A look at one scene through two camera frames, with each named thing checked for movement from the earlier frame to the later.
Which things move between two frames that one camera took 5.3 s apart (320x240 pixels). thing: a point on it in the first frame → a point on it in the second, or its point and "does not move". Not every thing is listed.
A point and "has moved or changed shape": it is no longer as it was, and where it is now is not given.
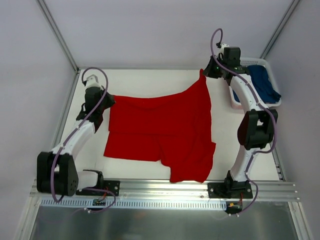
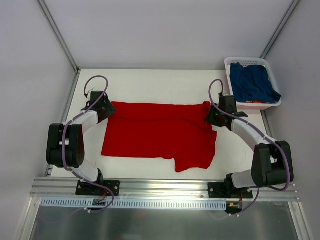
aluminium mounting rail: [272, 189] does not move
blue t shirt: [260, 79] does not move
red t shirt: [175, 128] has moved or changed shape
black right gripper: [210, 71] → [211, 116]
